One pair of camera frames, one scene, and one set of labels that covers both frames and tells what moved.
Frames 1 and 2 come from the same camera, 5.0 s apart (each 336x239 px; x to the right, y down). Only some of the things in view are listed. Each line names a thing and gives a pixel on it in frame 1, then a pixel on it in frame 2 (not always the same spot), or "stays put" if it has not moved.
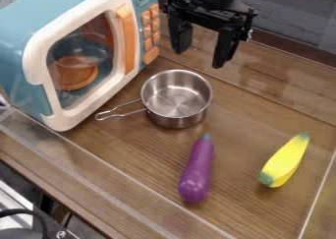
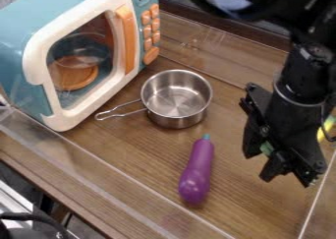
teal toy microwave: (75, 45) stays put
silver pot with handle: (177, 96) stays put
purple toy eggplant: (197, 178) stays put
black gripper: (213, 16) → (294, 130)
